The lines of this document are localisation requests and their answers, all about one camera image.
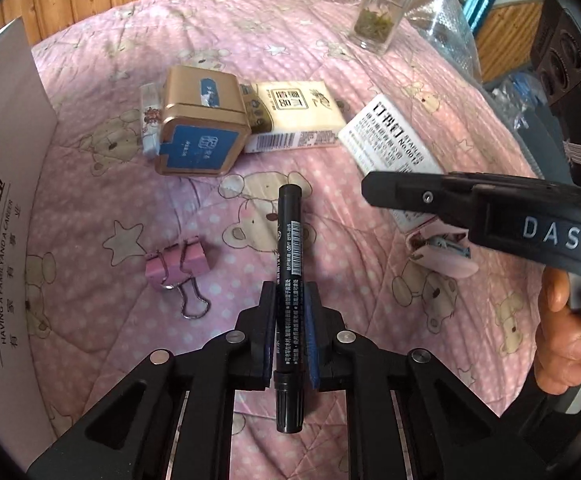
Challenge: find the black marker pen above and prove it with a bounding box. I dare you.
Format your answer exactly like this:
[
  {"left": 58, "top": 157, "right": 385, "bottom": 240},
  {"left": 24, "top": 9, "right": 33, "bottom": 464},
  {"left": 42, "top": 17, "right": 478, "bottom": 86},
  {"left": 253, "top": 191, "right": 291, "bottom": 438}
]
[{"left": 273, "top": 184, "right": 305, "bottom": 434}]

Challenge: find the red staples box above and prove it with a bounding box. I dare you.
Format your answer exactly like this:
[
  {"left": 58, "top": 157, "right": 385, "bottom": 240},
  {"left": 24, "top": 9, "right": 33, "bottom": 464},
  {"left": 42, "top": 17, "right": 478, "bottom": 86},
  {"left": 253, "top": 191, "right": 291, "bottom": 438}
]
[{"left": 337, "top": 93, "right": 445, "bottom": 233}]

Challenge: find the pink binder clip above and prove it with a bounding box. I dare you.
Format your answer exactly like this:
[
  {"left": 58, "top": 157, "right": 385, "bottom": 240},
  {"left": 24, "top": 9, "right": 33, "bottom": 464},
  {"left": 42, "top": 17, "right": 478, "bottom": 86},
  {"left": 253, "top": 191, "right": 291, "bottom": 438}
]
[{"left": 144, "top": 236, "right": 211, "bottom": 320}]

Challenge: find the gold blue tin box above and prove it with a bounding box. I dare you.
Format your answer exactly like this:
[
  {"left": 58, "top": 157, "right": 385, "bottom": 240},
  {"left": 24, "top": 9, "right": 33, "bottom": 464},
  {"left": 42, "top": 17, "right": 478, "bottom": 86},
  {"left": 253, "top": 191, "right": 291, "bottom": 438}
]
[{"left": 155, "top": 65, "right": 251, "bottom": 177}]

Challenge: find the clear toothpick tube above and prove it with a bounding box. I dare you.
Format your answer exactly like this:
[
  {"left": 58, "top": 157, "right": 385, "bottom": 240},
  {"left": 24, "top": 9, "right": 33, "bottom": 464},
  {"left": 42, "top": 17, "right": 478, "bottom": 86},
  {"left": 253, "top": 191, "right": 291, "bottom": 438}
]
[{"left": 140, "top": 82, "right": 161, "bottom": 159}]

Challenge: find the person right hand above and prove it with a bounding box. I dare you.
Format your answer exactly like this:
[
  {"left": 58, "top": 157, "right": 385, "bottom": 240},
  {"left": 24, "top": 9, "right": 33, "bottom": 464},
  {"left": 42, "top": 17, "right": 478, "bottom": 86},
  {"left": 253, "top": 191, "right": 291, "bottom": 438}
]
[{"left": 533, "top": 266, "right": 581, "bottom": 396}]

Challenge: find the pink bear quilt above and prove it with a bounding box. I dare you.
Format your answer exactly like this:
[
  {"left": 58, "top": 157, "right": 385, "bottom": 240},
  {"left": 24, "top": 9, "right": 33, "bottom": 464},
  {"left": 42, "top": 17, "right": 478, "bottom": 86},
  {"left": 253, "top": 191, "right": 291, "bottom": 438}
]
[{"left": 27, "top": 0, "right": 539, "bottom": 436}]

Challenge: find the cream cardboard packet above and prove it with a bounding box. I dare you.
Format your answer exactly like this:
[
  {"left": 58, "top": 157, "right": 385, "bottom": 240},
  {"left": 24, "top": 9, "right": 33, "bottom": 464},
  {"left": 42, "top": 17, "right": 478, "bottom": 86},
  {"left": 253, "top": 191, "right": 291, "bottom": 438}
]
[{"left": 240, "top": 81, "right": 347, "bottom": 154}]

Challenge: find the clear plastic bag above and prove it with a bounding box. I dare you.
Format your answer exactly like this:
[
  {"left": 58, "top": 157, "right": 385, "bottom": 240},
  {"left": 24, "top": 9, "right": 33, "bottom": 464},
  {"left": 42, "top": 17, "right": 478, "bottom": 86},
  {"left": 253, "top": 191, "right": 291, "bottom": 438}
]
[{"left": 323, "top": 0, "right": 483, "bottom": 84}]

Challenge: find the glass tea bottle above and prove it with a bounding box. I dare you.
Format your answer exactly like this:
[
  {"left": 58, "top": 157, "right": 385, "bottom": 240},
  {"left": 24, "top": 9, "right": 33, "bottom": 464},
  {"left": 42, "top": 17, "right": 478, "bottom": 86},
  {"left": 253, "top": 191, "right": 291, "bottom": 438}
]
[{"left": 349, "top": 0, "right": 412, "bottom": 54}]

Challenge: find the white cardboard box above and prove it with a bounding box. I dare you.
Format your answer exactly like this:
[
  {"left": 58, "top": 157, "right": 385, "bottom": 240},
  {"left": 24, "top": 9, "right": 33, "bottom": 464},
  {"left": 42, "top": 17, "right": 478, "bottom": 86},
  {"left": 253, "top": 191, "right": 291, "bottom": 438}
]
[{"left": 0, "top": 18, "right": 57, "bottom": 468}]

